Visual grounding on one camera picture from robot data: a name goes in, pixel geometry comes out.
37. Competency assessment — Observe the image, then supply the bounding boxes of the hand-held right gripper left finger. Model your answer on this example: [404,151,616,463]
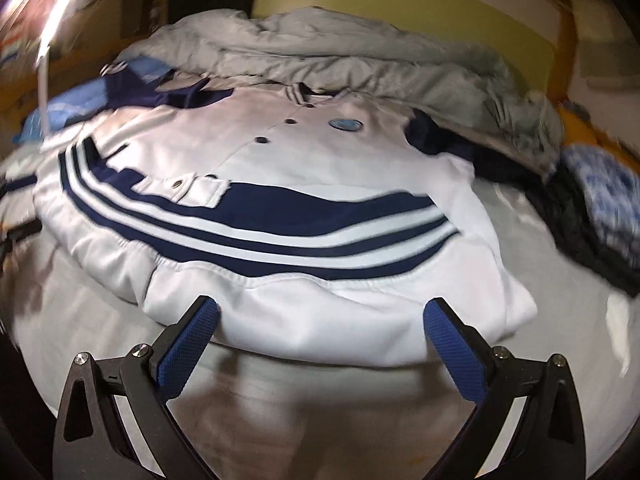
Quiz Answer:
[52,296,221,480]

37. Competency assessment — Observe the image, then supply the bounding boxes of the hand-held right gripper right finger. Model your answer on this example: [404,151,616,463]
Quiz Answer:
[422,297,588,480]

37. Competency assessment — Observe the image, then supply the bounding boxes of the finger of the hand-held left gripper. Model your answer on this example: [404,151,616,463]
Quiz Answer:
[0,219,43,257]

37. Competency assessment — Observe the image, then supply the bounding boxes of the white and navy striped jacket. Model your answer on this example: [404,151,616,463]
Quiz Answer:
[0,62,538,366]

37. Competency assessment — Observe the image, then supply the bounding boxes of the black folded clothes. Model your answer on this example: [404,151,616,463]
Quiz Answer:
[475,145,640,303]

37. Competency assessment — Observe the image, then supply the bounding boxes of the blue pillow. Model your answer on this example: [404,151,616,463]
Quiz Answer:
[12,57,171,143]

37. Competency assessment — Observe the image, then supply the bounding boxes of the grey printed bed sheet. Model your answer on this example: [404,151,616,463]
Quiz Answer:
[0,160,640,480]

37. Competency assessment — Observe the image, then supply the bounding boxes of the blue white plaid folded garment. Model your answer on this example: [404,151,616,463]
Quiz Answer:
[560,142,640,261]

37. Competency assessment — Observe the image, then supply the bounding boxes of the yellow pillow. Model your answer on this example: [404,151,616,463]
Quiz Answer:
[556,100,613,153]

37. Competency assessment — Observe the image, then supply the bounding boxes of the grey crumpled duvet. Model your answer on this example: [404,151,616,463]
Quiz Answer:
[125,7,563,171]

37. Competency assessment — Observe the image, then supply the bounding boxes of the wooden bed frame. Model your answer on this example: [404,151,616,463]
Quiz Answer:
[495,0,583,108]

